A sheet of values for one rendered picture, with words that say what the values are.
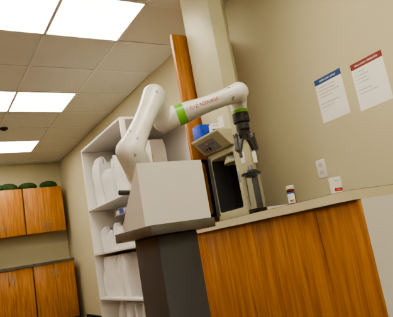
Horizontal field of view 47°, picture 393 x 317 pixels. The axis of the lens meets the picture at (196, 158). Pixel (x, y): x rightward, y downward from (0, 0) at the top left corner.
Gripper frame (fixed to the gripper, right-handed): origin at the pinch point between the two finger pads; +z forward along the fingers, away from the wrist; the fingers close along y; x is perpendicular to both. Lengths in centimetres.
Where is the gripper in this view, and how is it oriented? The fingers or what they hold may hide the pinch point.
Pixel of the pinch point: (248, 158)
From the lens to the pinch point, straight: 252.4
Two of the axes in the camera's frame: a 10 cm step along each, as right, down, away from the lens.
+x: 5.0, -2.4, -8.3
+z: 1.7, 9.7, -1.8
